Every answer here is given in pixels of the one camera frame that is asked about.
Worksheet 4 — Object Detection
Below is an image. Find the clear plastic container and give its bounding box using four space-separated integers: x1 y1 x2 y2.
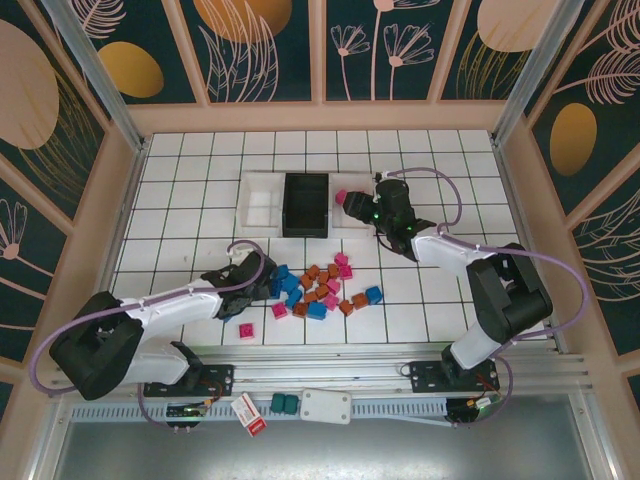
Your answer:
327 172 377 231

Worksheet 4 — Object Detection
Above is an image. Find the black plastic container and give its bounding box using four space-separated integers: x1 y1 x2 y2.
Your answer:
280 172 335 239

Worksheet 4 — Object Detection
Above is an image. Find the white plastic container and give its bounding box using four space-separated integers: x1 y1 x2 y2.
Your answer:
235 172 287 237

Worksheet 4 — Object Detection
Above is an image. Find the red white card box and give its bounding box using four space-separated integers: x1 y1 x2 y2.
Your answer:
232 392 269 439

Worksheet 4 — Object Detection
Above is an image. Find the white plastic box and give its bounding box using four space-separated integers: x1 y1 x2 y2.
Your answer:
301 388 353 426

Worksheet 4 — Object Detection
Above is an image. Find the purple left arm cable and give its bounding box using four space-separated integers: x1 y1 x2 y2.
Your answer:
30 239 266 431

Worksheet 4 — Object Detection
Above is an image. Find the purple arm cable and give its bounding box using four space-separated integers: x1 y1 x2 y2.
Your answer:
30 239 266 431
374 167 590 430

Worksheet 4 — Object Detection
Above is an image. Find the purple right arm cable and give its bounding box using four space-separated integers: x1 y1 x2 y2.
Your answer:
374 167 590 430

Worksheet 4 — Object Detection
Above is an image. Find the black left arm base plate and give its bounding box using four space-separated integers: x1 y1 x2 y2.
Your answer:
143 363 235 399

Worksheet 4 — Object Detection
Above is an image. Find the aluminium frame rail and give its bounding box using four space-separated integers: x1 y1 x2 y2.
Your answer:
49 342 586 401

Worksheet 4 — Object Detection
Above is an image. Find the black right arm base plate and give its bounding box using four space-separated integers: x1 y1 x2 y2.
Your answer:
409 359 501 394

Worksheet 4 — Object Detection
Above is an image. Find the white slotted cable duct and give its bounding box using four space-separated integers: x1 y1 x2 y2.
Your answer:
69 397 451 427

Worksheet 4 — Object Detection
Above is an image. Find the aluminium corner post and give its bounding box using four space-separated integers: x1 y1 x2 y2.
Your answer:
490 0 587 147
42 0 151 154

